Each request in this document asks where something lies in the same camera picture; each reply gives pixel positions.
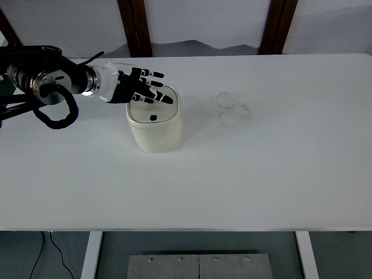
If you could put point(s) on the cream lidded trash bin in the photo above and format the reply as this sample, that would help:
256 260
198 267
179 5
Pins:
157 133

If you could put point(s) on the dark brown wooden post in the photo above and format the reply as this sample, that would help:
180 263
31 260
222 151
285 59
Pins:
136 29
277 27
8 30

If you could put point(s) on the grey metal plate with screws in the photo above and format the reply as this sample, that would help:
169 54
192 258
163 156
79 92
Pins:
174 268

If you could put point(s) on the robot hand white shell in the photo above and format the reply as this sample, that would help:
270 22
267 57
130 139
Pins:
122 87

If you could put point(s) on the white table leg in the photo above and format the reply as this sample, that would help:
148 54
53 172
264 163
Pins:
307 255
90 255

